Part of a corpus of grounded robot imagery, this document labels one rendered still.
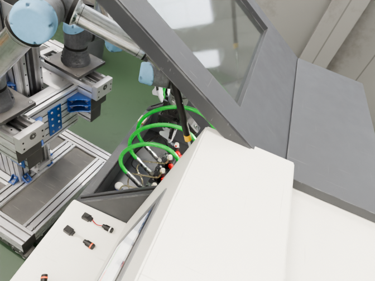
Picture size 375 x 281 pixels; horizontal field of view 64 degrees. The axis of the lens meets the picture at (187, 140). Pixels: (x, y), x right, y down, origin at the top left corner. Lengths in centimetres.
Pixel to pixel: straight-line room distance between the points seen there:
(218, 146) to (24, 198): 167
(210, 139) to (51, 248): 68
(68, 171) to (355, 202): 185
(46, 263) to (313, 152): 87
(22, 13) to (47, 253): 72
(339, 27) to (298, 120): 261
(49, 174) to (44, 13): 146
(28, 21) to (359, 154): 100
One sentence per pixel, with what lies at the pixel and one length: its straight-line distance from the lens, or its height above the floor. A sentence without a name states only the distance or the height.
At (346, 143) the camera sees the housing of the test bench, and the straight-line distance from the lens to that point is 100.
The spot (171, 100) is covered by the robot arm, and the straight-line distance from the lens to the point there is 110.
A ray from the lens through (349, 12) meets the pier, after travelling 349.
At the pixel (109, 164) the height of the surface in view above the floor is 95.
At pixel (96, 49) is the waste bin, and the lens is 348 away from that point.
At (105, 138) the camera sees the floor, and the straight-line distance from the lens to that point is 278.
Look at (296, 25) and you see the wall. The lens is 375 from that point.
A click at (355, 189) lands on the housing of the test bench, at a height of 150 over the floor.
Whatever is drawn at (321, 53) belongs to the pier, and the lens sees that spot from 361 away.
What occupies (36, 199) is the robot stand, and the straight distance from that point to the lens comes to 215.
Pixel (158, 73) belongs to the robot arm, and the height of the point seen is 144.
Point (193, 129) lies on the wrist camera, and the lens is 115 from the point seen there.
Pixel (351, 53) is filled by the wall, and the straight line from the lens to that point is 381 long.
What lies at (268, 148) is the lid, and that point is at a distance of 76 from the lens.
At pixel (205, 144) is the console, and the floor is 155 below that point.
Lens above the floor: 199
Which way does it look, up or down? 43 degrees down
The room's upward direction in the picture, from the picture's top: 20 degrees clockwise
